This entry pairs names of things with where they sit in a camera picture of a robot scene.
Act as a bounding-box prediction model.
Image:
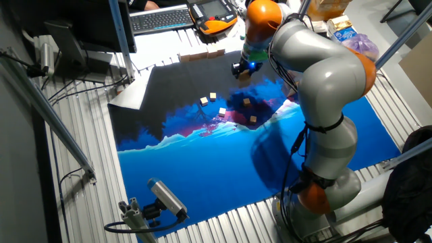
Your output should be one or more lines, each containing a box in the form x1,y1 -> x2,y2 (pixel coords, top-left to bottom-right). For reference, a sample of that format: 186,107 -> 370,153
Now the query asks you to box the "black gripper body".
236,57 -> 263,72

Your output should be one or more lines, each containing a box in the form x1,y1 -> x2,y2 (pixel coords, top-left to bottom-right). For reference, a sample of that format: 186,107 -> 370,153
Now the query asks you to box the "large wooden cube block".
282,80 -> 298,99
237,69 -> 252,88

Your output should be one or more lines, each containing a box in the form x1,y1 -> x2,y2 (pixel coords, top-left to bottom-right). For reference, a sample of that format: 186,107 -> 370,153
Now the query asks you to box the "orange and black teach pendant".
187,0 -> 239,36

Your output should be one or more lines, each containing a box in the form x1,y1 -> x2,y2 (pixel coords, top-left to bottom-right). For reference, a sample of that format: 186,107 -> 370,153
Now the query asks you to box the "white crumpled cloth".
310,20 -> 330,34

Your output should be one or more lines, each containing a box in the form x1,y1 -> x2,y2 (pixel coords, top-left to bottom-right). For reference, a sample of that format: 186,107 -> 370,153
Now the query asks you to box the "brown cardboard box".
306,0 -> 354,22

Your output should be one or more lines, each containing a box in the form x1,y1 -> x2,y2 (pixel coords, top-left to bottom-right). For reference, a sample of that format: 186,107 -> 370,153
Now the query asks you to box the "blue printed pack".
332,26 -> 358,43

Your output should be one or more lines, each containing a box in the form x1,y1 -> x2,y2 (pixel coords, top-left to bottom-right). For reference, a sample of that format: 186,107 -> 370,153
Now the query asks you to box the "black computer keyboard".
129,3 -> 196,36

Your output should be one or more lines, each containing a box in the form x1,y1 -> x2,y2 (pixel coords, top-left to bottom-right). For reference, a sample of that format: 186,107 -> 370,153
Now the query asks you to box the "printed landscape cloth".
107,42 -> 402,239

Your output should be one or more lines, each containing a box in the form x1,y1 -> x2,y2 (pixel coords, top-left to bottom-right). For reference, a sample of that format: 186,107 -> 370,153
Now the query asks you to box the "white foam sheet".
108,72 -> 153,111

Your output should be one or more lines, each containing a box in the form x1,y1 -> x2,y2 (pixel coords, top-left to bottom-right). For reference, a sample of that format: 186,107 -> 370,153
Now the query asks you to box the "purple plastic bag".
342,32 -> 381,62

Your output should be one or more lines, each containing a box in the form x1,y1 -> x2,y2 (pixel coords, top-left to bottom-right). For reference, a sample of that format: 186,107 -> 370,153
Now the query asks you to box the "black computer monitor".
9,0 -> 138,54

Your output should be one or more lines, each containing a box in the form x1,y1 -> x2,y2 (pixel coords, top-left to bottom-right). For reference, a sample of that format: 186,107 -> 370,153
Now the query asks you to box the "brown cardboard panel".
398,30 -> 432,109

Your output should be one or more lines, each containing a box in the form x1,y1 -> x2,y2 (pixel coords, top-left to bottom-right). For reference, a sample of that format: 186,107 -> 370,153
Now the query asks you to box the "grey monitor stand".
43,20 -> 114,84

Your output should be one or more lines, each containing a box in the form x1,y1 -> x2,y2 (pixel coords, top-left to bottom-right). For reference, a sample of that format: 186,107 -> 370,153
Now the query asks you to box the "silver cylinder device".
39,42 -> 56,77

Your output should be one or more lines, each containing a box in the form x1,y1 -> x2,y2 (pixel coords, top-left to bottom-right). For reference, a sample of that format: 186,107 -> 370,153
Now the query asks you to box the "black jacket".
381,124 -> 432,243

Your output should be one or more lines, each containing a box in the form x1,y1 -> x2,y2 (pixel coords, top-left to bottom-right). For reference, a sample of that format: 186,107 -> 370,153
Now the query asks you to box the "aluminium frame post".
298,0 -> 312,16
107,0 -> 136,84

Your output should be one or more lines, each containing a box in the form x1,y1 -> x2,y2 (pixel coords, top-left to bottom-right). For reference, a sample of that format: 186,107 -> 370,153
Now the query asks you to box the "black arm cable with connector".
279,126 -> 308,242

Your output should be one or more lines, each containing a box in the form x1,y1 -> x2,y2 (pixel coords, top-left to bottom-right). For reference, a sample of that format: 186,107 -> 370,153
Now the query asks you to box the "black arm strap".
289,167 -> 337,194
303,113 -> 345,134

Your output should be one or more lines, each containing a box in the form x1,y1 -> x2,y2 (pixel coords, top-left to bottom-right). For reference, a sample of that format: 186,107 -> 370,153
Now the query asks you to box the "grey camera with blue end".
146,177 -> 190,221

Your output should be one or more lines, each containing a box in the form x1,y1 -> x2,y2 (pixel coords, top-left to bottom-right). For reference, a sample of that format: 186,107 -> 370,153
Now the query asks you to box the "black camera ball mount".
141,198 -> 163,227

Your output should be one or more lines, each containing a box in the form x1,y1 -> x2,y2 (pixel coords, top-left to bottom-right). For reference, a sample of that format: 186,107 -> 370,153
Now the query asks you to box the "aluminium profile camera bracket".
117,197 -> 159,243

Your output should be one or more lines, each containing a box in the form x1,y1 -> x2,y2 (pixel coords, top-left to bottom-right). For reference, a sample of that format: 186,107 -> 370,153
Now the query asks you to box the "black camera cable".
103,211 -> 188,234

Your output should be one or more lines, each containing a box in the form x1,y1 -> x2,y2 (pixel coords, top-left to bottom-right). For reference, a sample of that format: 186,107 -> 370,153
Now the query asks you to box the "long aluminium frame bar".
0,47 -> 98,185

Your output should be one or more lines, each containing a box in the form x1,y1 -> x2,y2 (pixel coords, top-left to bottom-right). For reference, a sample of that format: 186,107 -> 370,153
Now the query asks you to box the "black cable with plug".
0,49 -> 47,78

